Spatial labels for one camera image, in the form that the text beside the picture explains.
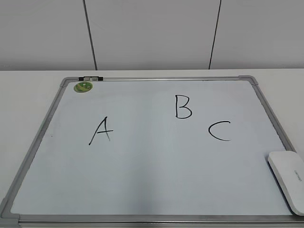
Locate white board eraser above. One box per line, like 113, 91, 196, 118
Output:
267, 151, 304, 216

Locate round green sticker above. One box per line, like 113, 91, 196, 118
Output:
74, 82, 93, 93

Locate white board with grey frame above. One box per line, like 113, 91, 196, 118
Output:
0, 76, 304, 228

